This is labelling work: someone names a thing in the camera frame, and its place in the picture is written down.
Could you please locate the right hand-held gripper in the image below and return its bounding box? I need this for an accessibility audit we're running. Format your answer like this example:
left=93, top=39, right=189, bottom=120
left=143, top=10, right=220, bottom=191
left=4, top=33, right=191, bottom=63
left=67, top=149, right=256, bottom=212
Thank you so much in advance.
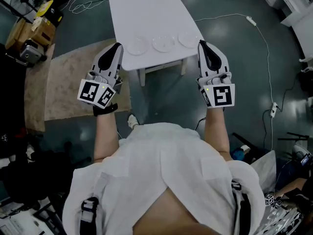
left=197, top=40, right=235, bottom=108

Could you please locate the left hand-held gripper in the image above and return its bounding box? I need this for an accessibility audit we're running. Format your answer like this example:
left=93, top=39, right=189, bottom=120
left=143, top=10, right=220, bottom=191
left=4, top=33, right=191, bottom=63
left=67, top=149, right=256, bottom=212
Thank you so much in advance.
left=77, top=43, right=123, bottom=109

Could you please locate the clear glass bowl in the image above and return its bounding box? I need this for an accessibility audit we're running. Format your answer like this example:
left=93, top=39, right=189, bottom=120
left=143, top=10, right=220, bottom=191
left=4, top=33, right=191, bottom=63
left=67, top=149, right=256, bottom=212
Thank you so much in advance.
left=151, top=34, right=175, bottom=53
left=178, top=30, right=201, bottom=49
left=126, top=35, right=150, bottom=56

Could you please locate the person's left forearm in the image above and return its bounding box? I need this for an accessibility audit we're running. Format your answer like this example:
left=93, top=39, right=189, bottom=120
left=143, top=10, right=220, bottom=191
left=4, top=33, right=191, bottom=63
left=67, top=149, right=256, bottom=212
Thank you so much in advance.
left=93, top=111, right=120, bottom=164

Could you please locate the person's right forearm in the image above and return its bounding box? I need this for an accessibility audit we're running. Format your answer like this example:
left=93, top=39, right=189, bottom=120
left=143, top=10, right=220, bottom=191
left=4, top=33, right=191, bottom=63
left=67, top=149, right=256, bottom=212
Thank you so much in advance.
left=204, top=107, right=232, bottom=161

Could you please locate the white table base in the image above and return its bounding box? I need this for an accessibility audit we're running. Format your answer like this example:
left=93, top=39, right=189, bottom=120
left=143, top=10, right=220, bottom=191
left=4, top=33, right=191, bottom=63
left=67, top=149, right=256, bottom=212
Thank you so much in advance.
left=138, top=60, right=186, bottom=87

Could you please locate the beige patterned rug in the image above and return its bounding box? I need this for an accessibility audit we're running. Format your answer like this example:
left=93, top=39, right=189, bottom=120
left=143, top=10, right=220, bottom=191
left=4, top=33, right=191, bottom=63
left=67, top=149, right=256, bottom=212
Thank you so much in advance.
left=44, top=38, right=132, bottom=121

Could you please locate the black wristband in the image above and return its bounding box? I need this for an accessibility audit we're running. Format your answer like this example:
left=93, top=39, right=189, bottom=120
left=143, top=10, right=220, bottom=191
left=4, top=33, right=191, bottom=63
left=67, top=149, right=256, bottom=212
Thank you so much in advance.
left=92, top=103, right=118, bottom=117

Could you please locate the person's left white shoe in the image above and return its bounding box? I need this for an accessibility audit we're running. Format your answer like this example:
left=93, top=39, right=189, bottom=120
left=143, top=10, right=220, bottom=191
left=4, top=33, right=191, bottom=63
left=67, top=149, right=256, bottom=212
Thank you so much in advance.
left=127, top=114, right=140, bottom=129

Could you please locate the silver metal case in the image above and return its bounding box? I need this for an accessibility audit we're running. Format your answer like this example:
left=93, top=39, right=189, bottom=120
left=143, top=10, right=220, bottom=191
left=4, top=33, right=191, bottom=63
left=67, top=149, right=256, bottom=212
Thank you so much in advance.
left=19, top=39, right=47, bottom=68

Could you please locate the tan rug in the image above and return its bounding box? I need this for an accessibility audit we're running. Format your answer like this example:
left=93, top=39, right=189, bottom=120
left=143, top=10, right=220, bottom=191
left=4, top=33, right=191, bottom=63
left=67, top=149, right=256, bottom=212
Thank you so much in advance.
left=24, top=43, right=56, bottom=133

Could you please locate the yellow round lid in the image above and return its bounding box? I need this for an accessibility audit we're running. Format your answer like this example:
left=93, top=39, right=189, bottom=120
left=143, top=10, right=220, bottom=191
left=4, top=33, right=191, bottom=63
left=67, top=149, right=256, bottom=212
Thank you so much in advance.
left=34, top=0, right=54, bottom=19

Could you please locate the brown cardboard box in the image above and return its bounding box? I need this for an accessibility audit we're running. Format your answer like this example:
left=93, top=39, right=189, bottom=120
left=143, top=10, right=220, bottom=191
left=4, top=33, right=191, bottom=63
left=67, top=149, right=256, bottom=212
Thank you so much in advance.
left=4, top=17, right=57, bottom=51

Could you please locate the white shirt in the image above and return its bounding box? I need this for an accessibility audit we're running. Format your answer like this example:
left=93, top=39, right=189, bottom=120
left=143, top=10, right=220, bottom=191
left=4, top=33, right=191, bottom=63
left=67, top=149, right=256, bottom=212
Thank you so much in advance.
left=62, top=122, right=266, bottom=235

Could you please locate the person's bare chest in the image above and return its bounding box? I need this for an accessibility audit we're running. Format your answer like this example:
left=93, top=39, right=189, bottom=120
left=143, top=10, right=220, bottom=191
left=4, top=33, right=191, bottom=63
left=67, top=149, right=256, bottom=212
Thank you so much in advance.
left=133, top=187, right=221, bottom=235

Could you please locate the white power cable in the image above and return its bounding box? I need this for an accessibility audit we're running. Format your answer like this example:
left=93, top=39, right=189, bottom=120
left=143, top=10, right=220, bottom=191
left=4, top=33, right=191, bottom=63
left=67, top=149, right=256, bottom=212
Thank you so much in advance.
left=194, top=13, right=279, bottom=151

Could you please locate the thin white floor cable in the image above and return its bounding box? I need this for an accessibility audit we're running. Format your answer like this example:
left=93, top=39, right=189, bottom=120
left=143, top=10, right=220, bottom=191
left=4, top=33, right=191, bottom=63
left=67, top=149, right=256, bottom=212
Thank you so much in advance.
left=61, top=0, right=108, bottom=14

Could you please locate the black grey harness strap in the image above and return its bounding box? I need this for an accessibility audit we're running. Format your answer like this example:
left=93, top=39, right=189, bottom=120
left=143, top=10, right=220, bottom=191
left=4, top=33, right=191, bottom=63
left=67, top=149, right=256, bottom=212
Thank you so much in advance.
left=79, top=196, right=100, bottom=235
left=231, top=180, right=252, bottom=235

